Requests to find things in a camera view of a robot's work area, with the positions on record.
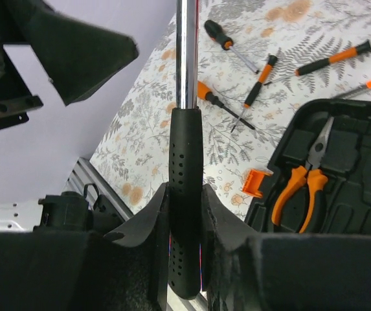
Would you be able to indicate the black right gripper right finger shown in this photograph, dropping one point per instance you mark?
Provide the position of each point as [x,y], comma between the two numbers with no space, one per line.
[230,248]

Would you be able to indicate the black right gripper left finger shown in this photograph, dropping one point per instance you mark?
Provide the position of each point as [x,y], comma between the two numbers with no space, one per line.
[140,266]

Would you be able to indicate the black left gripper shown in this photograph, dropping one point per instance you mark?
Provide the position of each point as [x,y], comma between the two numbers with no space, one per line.
[77,56]

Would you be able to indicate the chrome claw hammer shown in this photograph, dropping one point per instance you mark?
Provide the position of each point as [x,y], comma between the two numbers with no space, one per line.
[185,159]

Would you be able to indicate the orange handled pliers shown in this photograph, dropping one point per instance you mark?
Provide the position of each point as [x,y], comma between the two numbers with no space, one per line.
[311,175]

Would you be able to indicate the thin black screwdriver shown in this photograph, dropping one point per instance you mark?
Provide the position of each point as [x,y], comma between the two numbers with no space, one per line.
[206,94]

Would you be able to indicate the black plastic tool case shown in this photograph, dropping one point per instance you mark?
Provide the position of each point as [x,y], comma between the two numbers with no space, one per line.
[346,164]

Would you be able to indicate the orange case latch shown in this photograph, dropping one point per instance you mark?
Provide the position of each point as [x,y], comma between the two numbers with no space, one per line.
[253,181]

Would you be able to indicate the black orange large screwdriver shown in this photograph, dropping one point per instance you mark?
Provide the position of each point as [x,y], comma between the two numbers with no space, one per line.
[216,33]

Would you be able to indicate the floral patterned table mat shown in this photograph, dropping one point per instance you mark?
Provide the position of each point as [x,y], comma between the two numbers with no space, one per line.
[133,155]

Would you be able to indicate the small orange black screwdriver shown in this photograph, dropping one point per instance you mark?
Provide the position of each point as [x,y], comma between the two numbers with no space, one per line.
[352,52]

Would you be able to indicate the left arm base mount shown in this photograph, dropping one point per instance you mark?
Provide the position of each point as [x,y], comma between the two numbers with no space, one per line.
[70,211]

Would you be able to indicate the aluminium front rail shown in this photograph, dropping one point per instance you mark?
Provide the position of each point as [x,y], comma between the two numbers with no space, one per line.
[86,180]

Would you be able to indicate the orange handled precision screwdriver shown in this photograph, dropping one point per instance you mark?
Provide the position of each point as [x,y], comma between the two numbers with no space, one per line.
[251,97]

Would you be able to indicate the orange handled small saw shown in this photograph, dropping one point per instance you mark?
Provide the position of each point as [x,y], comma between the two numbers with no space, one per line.
[355,91]

